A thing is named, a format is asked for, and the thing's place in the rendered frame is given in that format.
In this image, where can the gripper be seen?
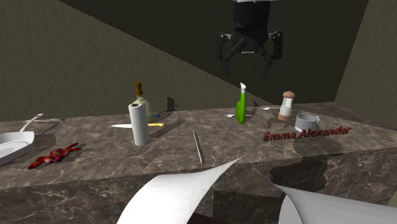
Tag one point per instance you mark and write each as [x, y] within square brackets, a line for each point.
[251, 21]

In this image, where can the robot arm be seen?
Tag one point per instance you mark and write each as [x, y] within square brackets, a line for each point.
[256, 1]

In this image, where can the white spoon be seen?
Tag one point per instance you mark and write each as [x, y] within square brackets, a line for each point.
[229, 116]
[266, 108]

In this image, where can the green spray bottle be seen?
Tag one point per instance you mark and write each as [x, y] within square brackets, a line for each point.
[240, 111]

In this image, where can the white brown pepper grinder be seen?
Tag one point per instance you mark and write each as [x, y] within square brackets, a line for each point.
[286, 107]

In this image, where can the grey white mug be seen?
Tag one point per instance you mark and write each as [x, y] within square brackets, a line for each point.
[305, 122]

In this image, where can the red raised lettering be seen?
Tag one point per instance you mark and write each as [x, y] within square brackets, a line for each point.
[279, 136]

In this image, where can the thin grey stick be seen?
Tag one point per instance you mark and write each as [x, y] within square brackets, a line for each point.
[198, 147]

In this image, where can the glass bottle with cork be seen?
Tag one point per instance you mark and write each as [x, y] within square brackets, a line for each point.
[145, 107]

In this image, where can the white paper towel roll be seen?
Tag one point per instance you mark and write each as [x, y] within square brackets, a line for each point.
[139, 124]

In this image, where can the white curved sheet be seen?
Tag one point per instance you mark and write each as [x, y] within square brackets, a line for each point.
[335, 208]
[173, 195]

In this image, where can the grey metal utensil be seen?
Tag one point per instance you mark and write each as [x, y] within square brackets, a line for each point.
[51, 120]

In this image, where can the red purple toy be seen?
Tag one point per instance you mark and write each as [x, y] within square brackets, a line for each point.
[55, 155]

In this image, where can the white ladle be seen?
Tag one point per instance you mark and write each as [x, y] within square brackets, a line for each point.
[29, 122]

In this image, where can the white dish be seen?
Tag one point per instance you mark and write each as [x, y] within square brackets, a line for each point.
[15, 144]

